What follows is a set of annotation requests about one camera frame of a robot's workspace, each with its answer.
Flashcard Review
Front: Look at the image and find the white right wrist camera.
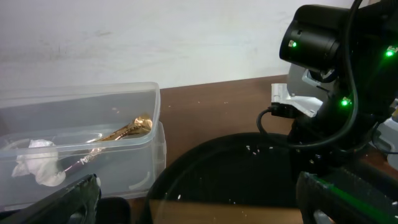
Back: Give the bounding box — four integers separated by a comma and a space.
271, 83, 323, 118

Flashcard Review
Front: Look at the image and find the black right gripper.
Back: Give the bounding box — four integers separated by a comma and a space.
287, 94, 392, 177

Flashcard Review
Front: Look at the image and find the grey dishwasher rack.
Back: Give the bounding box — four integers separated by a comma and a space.
287, 64, 397, 152

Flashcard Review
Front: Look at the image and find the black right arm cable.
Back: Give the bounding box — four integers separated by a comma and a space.
256, 0, 364, 149

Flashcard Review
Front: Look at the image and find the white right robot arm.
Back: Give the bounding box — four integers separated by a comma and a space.
271, 1, 397, 177

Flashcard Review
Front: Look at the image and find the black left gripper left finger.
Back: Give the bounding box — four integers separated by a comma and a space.
1, 174, 101, 224

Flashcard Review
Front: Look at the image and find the round black tray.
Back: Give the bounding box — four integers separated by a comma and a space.
139, 133, 298, 223

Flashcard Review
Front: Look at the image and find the white tissue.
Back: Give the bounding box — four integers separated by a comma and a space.
11, 151, 66, 187

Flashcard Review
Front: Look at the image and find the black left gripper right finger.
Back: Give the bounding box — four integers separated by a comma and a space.
296, 170, 397, 224

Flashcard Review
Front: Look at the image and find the clear plastic bin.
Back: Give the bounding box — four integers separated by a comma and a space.
1, 82, 167, 211

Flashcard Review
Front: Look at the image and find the gold snack wrapper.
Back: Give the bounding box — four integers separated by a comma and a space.
59, 114, 153, 175

